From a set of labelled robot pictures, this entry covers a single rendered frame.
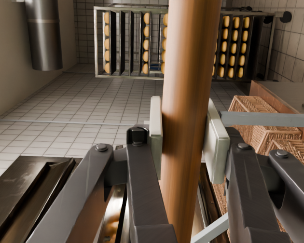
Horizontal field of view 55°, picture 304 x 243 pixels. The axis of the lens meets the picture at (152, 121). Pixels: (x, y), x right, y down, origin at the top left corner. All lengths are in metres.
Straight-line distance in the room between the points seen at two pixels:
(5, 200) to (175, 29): 1.63
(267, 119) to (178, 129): 1.00
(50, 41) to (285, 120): 2.61
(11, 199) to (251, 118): 1.26
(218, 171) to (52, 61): 3.20
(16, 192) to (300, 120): 1.44
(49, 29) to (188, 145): 3.14
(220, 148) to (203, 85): 0.04
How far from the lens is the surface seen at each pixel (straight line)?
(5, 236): 1.57
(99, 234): 1.22
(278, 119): 1.19
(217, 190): 1.69
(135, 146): 0.15
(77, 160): 2.02
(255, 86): 1.93
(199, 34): 0.17
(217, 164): 0.17
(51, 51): 3.32
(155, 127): 0.17
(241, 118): 1.15
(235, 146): 0.16
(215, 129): 0.17
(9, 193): 1.80
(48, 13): 3.29
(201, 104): 0.18
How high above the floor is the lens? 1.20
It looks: level
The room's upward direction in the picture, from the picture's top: 88 degrees counter-clockwise
